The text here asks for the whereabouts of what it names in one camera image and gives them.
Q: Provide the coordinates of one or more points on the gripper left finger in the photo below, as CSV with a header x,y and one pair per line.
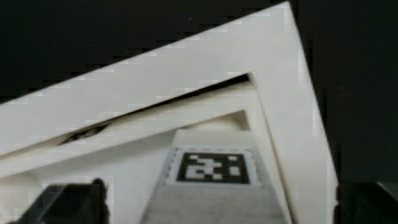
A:
x,y
70,204

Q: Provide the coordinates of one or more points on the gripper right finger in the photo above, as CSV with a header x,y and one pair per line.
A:
x,y
367,203

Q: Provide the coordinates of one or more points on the white square table top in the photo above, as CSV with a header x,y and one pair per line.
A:
x,y
120,150

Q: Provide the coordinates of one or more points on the white table leg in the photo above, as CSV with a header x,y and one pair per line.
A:
x,y
214,188

